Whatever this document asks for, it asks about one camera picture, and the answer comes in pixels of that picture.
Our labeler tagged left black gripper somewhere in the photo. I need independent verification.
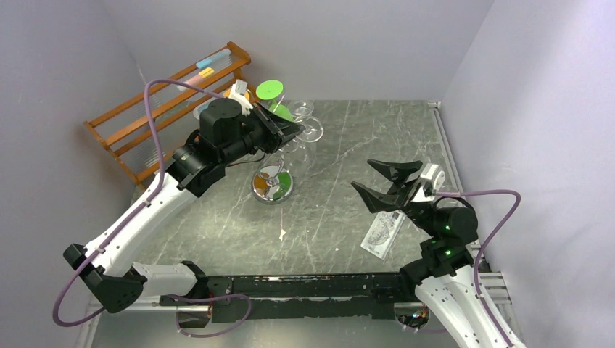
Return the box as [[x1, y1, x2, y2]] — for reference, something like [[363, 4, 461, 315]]
[[223, 103, 308, 167]]

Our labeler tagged green plastic wine glass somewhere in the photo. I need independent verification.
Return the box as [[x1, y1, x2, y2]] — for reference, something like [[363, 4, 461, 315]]
[[255, 79, 294, 121]]

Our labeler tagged clear wine glass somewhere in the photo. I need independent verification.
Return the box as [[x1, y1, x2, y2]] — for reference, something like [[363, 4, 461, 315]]
[[287, 100, 314, 120]]

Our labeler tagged orange plastic wine glass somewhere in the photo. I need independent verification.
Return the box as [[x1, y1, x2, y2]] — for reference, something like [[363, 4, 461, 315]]
[[223, 88, 251, 101]]

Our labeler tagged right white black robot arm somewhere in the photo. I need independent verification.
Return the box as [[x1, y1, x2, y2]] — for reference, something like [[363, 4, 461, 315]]
[[351, 159, 525, 347]]

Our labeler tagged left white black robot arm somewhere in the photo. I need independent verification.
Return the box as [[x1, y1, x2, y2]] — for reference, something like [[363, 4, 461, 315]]
[[64, 98, 305, 313]]

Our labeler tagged chrome wine glass rack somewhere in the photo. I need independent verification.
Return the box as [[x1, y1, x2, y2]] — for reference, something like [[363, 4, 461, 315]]
[[252, 129, 313, 204]]

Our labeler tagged wooden shelf rack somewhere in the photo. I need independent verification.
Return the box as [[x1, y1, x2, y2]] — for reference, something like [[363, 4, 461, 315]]
[[84, 41, 251, 189]]

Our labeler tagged white packaged ruler card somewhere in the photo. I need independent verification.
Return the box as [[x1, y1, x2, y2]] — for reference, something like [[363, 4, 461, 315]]
[[360, 210, 405, 260]]

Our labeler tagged blue white packaged item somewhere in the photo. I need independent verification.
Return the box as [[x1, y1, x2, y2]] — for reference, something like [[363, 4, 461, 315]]
[[192, 99, 212, 120]]

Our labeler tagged blue marker pen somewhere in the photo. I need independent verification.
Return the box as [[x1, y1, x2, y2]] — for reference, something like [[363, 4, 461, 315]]
[[195, 49, 231, 70]]

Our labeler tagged pink yellow marker pen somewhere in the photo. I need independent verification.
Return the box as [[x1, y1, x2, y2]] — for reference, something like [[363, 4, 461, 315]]
[[183, 67, 215, 86]]

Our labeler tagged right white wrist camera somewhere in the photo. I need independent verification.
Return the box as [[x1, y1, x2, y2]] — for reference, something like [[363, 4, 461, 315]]
[[411, 163, 446, 202]]

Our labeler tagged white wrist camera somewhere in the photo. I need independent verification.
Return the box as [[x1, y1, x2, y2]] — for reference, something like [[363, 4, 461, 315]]
[[411, 163, 446, 202], [224, 79, 253, 116]]

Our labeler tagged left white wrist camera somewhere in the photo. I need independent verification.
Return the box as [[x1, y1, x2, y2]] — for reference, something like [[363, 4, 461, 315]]
[[224, 79, 253, 116]]

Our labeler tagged aluminium frame rail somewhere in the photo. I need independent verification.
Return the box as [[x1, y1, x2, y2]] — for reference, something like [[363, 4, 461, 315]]
[[476, 256, 512, 305]]

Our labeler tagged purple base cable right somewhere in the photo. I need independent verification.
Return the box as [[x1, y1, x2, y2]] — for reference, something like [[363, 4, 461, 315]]
[[401, 307, 450, 335]]

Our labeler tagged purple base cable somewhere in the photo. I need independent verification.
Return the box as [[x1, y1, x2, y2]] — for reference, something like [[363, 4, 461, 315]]
[[401, 307, 450, 335], [163, 293, 252, 339]]

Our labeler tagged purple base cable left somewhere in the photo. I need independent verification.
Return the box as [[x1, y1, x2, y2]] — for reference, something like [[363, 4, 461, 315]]
[[163, 293, 252, 339]]

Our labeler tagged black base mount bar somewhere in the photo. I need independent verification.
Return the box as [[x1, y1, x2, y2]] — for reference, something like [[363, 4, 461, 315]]
[[160, 266, 427, 323]]

